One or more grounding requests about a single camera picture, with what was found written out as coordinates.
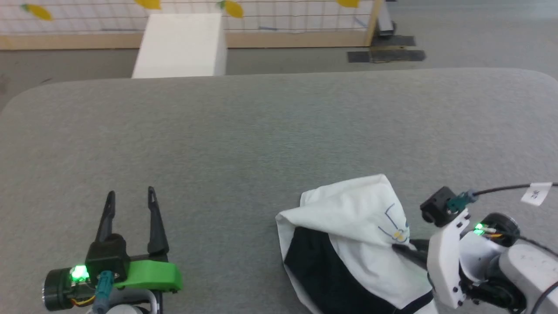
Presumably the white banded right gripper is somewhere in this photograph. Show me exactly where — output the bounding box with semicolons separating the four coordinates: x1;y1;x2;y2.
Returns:
391;212;521;309

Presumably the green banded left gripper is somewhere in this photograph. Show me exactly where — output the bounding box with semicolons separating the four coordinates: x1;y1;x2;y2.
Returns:
42;186;184;312

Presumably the black and white t-shirt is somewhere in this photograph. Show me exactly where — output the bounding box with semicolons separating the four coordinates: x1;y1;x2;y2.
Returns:
276;174;436;314

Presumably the grey fabric sofa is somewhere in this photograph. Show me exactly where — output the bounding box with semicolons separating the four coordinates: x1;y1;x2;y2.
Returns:
0;68;558;314

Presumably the white box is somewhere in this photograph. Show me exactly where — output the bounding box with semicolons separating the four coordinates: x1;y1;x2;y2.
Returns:
132;13;228;79

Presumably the lemon print grid panel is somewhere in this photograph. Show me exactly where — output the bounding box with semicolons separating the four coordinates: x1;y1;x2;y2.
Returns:
0;0;384;49

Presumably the white cable tag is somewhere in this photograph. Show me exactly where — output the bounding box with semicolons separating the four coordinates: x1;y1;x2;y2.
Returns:
521;182;553;206

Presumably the grey metal post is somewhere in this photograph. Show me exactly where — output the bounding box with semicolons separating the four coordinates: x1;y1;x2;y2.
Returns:
377;0;396;36

